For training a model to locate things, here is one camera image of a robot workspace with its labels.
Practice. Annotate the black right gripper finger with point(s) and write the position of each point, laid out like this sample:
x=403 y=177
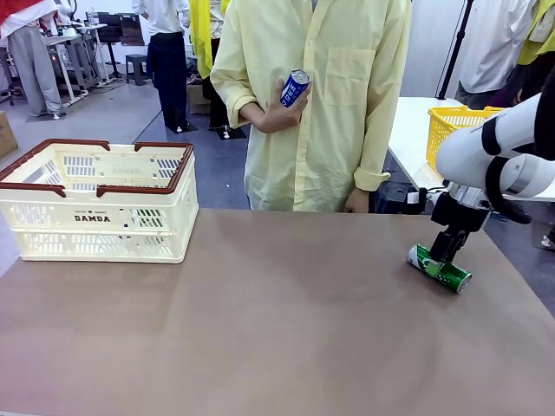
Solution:
x=440 y=247
x=457 y=245

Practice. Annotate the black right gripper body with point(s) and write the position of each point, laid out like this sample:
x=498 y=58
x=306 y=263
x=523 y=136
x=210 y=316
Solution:
x=459 y=216

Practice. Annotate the green drink can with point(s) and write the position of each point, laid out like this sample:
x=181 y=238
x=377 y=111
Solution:
x=139 y=213
x=451 y=277

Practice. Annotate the blue drink can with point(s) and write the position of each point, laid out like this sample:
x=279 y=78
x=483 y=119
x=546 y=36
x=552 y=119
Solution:
x=292 y=93

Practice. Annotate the person's right forearm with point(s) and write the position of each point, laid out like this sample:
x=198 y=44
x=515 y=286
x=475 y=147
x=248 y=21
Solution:
x=249 y=116

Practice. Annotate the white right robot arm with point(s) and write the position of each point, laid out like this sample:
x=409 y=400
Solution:
x=464 y=156

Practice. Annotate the yellow plastic basket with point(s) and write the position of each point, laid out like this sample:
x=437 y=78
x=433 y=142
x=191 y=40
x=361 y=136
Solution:
x=442 y=125

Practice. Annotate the cream shopping basket brown rim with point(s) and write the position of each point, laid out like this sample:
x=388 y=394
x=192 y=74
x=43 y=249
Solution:
x=99 y=255

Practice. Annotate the person's left hand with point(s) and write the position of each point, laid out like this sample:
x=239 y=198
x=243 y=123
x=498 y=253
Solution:
x=357 y=201

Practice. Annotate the person's right hand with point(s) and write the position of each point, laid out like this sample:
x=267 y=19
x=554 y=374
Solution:
x=277 y=119

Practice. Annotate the white side table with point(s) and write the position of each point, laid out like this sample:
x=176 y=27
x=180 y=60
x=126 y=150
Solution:
x=407 y=130

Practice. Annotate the person in yellow shirt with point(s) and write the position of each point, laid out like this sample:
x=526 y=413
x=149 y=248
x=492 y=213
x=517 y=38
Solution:
x=338 y=130

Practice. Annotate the black tripod pole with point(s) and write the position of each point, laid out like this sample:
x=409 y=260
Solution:
x=455 y=52

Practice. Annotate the person in white shirt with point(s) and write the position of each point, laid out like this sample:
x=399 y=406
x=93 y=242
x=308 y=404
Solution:
x=490 y=43

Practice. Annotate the person in yellow vest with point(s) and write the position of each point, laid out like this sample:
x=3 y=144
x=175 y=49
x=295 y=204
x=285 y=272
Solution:
x=539 y=34

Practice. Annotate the brown cardboard box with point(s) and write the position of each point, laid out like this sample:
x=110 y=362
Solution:
x=6 y=138
x=197 y=102

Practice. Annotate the yellow hanging garment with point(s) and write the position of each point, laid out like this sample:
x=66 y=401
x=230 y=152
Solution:
x=200 y=39

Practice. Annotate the person in navy apron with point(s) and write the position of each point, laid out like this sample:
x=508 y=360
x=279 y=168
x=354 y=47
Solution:
x=167 y=65

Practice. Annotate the grey plastic stool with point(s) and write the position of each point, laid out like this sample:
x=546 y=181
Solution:
x=138 y=65

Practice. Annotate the black monitor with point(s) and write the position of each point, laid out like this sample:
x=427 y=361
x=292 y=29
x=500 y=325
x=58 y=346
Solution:
x=130 y=32

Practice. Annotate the grey workbench desk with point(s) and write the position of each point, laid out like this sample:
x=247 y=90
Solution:
x=78 y=60

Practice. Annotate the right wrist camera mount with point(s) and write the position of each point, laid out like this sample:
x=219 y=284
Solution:
x=416 y=197

